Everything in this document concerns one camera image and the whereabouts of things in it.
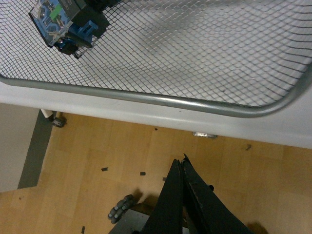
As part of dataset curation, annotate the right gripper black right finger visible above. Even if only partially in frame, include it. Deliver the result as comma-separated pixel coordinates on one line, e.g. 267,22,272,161
182,156,252,234

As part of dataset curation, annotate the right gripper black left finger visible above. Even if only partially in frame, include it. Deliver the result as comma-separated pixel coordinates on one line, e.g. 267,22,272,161
140,159,183,234

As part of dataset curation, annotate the red emergency stop button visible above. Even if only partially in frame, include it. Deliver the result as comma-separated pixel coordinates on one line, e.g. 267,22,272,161
29,0,116,59

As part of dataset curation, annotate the silver mesh rack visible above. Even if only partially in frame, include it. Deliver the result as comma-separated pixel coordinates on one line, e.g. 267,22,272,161
0,0,312,117

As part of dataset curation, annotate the grey omni wheel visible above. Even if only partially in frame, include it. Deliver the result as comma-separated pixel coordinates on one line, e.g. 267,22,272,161
108,194,135,224

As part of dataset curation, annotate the grey caster wheel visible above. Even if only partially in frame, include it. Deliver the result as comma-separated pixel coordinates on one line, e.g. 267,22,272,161
52,117,67,128

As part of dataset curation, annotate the white table leg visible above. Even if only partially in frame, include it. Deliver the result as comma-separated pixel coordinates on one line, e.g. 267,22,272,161
41,109,54,121

